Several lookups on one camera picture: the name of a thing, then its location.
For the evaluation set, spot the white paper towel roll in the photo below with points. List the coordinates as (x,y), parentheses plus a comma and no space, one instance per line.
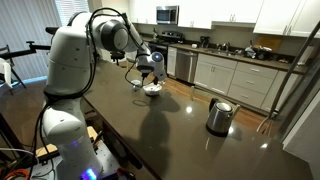
(309,57)

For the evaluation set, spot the white sink base cabinet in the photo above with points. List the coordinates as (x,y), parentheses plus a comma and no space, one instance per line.
(213,76)

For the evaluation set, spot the dish pile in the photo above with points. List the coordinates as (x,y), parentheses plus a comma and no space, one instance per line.
(256,51)

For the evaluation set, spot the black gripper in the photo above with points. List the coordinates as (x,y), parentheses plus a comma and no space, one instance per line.
(150,76)

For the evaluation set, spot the steel pot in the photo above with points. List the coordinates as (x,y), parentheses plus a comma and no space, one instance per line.
(218,116)

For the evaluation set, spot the black coffee maker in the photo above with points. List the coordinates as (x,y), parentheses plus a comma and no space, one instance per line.
(204,41)

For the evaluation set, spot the narrow white base cabinet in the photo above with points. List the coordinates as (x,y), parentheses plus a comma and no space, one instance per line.
(171,58)

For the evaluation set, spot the metal sink faucet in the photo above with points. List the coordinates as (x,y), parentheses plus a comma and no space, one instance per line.
(226,46)

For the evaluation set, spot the stainless steel dishwasher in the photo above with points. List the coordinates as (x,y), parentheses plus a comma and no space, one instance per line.
(186,65)

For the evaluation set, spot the stainless steel refrigerator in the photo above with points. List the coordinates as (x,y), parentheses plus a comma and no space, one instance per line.
(310,86)

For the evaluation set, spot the white wall cabinets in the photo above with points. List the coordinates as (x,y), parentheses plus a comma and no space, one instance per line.
(200,11)
(286,15)

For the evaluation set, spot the white window blind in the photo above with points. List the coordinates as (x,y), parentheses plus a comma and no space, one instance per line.
(66,6)

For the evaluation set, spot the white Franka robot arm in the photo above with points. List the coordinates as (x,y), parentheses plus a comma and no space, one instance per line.
(66,66)

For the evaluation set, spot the stainless steel microwave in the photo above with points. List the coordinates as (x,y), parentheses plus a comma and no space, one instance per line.
(166,15)

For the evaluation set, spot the black kitchen stove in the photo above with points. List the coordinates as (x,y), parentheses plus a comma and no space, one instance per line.
(173,36)

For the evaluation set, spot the white drawer base cabinet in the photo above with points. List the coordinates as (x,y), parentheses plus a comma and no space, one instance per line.
(253,83)

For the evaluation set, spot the white two-door base cabinet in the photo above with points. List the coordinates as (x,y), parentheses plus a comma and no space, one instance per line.
(271,93)

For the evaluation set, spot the tan wooden chair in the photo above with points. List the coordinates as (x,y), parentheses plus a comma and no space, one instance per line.
(237,110)

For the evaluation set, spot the wooden cutting board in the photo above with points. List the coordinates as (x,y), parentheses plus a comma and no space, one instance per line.
(269,42)

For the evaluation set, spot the white ceramic mug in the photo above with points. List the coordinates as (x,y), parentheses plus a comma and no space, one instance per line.
(136,86)

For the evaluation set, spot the black stereo camera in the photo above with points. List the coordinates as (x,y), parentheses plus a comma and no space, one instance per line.
(50,30)

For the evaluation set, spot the white perforated base plate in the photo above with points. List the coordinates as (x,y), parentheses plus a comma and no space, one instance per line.
(108,161)

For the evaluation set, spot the white ceramic bowl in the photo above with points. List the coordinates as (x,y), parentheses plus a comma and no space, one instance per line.
(152,90)

